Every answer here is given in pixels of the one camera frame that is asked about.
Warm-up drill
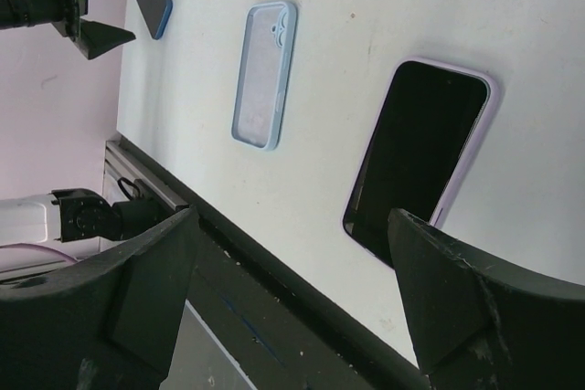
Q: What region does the light blue phone case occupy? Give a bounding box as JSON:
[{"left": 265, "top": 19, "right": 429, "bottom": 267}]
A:
[{"left": 231, "top": 1, "right": 298, "bottom": 151}]

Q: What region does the aluminium rail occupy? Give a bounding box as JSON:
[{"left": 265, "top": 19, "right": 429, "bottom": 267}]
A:
[{"left": 101, "top": 140, "right": 188, "bottom": 211}]

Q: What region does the lavender phone case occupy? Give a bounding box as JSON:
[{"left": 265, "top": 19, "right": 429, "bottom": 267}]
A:
[{"left": 341, "top": 57, "right": 500, "bottom": 270}]

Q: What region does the black smartphone teal frame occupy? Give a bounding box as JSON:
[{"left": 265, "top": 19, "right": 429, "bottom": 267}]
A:
[{"left": 343, "top": 60, "right": 486, "bottom": 268}]

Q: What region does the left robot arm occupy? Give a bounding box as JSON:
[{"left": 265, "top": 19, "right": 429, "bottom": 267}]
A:
[{"left": 1, "top": 0, "right": 161, "bottom": 246}]

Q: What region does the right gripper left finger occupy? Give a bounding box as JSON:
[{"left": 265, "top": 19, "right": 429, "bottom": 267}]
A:
[{"left": 1, "top": 208, "right": 198, "bottom": 389}]

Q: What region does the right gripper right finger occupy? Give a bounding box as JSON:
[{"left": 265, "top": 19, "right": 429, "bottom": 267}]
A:
[{"left": 388, "top": 209, "right": 584, "bottom": 389}]

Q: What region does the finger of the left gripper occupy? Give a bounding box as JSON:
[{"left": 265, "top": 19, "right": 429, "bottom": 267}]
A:
[{"left": 80, "top": 20, "right": 135, "bottom": 60}]

